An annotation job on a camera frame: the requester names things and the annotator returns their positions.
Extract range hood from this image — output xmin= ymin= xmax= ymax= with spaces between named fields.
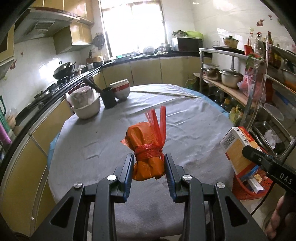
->
xmin=14 ymin=7 xmax=79 ymax=44

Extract microwave oven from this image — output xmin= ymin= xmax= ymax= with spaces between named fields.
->
xmin=171 ymin=37 xmax=203 ymax=52

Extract black chopstick holder cup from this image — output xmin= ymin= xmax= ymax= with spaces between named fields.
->
xmin=82 ymin=77 xmax=117 ymax=109

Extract metal storage rack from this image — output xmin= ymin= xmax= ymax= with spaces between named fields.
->
xmin=199 ymin=37 xmax=295 ymax=161

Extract green thermos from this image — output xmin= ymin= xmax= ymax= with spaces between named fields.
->
xmin=0 ymin=95 xmax=10 ymax=133

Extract gas stove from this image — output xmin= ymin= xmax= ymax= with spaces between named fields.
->
xmin=27 ymin=76 xmax=74 ymax=109

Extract right hand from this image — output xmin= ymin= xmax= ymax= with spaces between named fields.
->
xmin=264 ymin=193 xmax=295 ymax=240

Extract purple thermos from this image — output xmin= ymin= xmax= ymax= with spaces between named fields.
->
xmin=0 ymin=123 xmax=11 ymax=146

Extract steel pot on rack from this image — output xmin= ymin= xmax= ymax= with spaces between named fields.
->
xmin=219 ymin=69 xmax=243 ymax=89

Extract orange wrapper bundle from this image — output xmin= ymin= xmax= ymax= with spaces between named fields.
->
xmin=121 ymin=106 xmax=167 ymax=181

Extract black wok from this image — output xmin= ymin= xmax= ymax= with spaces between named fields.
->
xmin=53 ymin=61 xmax=76 ymax=80

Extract orange cardboard box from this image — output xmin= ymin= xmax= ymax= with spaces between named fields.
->
xmin=220 ymin=126 xmax=262 ymax=178

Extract white pot with bag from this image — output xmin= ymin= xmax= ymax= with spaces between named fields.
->
xmin=65 ymin=83 xmax=100 ymax=120

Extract grey tablecloth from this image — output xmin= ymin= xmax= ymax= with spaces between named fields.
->
xmin=48 ymin=84 xmax=234 ymax=240

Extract red plastic trash basket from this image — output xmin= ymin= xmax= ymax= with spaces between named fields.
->
xmin=232 ymin=166 xmax=273 ymax=200

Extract stacked red white bowls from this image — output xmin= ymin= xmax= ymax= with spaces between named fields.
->
xmin=109 ymin=79 xmax=130 ymax=101

